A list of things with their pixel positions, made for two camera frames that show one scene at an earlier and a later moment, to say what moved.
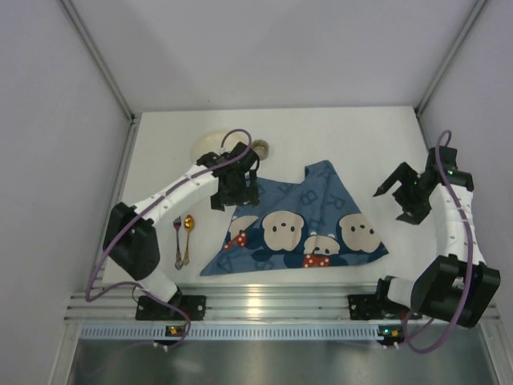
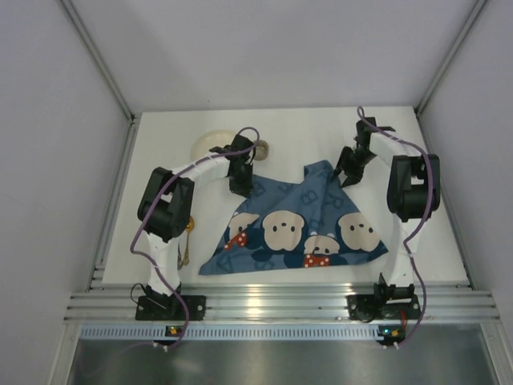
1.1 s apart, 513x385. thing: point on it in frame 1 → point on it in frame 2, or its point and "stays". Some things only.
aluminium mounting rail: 115,302 stays
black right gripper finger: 404,173 → 341,162
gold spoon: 188,222 stays
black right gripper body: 411,196 → 354,163
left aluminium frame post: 99,61 stays
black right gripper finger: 413,214 → 350,180
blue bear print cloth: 310,222 stays
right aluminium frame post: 450,58 stays
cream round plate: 210,141 stays
